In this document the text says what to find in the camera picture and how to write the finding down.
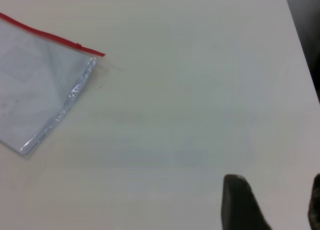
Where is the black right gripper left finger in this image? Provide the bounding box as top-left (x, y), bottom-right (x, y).
top-left (221, 174), bottom-right (273, 230)

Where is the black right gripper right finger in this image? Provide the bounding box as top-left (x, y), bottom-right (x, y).
top-left (307, 173), bottom-right (320, 230)

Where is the clear plastic zip bag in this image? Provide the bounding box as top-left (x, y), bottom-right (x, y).
top-left (0, 12), bottom-right (107, 159)

